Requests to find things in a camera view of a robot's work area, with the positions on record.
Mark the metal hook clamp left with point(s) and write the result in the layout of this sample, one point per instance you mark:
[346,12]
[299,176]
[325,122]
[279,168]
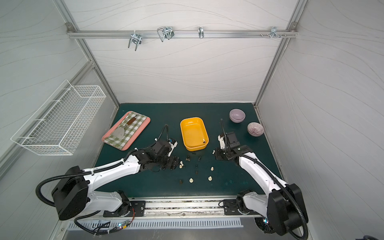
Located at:
[135,40]

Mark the purple bowl upright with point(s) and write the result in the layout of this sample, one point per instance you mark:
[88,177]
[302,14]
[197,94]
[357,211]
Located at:
[237,116]

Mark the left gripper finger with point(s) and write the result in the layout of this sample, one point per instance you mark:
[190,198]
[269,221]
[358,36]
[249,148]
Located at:
[175,162]
[167,163]

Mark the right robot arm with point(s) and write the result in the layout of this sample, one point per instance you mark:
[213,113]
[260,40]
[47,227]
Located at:
[294,224]

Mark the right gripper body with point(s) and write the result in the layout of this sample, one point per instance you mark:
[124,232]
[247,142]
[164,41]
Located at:
[223,153]

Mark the purple ribbed bowl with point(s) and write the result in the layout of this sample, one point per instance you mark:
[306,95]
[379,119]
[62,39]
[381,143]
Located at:
[255,129]

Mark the metal hook clamp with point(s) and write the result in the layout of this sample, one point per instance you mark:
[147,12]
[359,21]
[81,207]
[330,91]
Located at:
[165,33]
[135,40]

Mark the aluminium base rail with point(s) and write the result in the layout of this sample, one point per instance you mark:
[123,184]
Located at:
[183,207]

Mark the metal hook clamp middle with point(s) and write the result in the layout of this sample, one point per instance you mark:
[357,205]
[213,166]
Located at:
[165,33]

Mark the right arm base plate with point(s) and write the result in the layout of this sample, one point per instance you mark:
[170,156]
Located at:
[235,207]

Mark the metal spatula wooden handle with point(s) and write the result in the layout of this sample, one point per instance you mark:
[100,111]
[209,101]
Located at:
[120,131]

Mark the metal bracket right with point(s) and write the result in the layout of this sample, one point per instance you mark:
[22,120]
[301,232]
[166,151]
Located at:
[274,33]

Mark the pink tray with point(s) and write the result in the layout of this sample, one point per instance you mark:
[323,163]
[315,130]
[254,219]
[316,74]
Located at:
[126,130]

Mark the green checkered cloth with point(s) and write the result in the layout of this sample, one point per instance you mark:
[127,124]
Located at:
[129,130]

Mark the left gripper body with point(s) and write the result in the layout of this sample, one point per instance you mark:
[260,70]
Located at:
[171,162]

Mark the aluminium crossbar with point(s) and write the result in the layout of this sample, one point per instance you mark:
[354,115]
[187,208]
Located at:
[179,34]

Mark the metal ring clamp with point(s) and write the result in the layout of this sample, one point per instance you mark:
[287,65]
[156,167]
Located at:
[201,32]

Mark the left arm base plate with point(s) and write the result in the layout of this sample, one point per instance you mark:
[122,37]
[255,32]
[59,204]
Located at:
[136,208]

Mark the white wire basket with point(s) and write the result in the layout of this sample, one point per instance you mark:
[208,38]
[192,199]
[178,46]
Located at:
[57,127]

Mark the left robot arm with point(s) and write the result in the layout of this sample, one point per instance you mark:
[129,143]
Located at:
[78,191]

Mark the yellow plastic storage box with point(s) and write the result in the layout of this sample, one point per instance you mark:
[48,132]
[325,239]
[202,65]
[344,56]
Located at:
[193,132]

